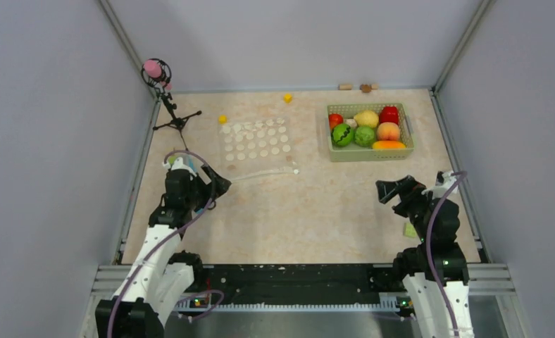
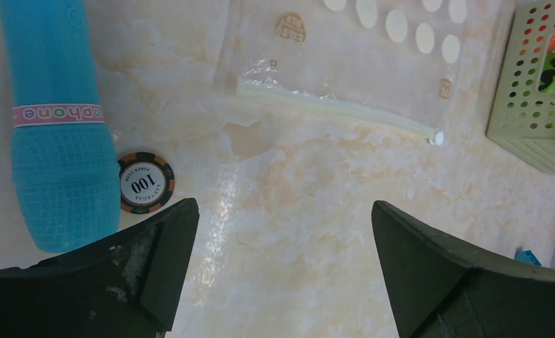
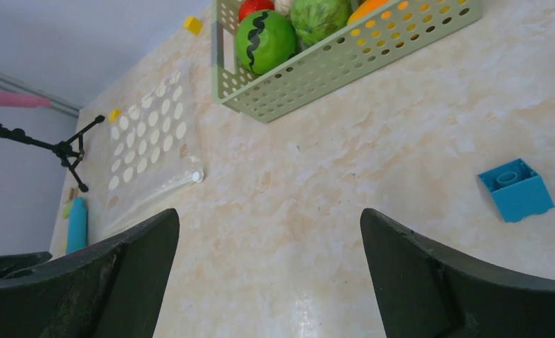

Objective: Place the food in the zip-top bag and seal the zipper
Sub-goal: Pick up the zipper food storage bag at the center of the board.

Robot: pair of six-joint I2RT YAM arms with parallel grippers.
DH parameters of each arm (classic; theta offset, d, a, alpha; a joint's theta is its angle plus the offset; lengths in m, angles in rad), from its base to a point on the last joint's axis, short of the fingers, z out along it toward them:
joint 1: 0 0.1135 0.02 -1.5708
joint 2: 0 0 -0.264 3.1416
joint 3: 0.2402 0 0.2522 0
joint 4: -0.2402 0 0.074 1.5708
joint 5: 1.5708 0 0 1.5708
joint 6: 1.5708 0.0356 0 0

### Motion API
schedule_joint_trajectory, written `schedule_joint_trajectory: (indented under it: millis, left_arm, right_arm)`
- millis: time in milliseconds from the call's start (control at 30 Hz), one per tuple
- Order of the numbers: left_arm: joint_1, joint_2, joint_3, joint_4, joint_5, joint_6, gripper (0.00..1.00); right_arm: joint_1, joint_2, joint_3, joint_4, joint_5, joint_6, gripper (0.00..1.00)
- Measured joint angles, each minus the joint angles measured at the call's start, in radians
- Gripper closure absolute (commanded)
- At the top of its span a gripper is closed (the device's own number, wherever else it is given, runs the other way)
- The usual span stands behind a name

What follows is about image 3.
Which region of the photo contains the black tripod microphone stand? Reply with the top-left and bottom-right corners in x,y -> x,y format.
0,115 -> 105,192

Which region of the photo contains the small wooden block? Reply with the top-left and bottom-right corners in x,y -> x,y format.
66,187 -> 80,203

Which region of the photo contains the blue cylinder toy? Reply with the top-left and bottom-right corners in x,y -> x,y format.
66,197 -> 88,254

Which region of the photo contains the red wax apple toy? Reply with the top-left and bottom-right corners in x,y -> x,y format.
238,0 -> 275,22

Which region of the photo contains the yellow cube far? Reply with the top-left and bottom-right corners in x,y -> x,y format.
183,16 -> 203,36

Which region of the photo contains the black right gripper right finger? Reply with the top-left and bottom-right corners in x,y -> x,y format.
360,208 -> 555,337

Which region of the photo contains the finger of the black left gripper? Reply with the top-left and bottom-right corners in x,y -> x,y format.
0,251 -> 52,279

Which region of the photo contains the green block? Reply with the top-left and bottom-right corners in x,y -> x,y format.
62,203 -> 73,219

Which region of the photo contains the orange mango toy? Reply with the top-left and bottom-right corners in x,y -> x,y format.
347,0 -> 389,25

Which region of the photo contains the green perforated plastic basket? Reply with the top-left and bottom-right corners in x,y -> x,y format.
211,1 -> 483,123

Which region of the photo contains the green wrinkled custard apple toy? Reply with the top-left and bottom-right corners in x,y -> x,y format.
290,0 -> 352,46

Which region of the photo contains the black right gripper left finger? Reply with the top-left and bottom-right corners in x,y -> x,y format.
0,208 -> 180,337

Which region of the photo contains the white garlic toy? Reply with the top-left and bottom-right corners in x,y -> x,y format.
273,0 -> 294,16

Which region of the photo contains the clear dotted zip top bag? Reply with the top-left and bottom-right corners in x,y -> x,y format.
100,65 -> 204,237

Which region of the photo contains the green striped watermelon toy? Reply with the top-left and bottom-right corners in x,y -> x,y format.
236,10 -> 297,75

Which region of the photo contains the blue building block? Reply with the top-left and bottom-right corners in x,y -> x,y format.
478,158 -> 555,223

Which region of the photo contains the yellow cube near tripod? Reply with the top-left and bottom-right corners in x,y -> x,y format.
108,109 -> 122,123

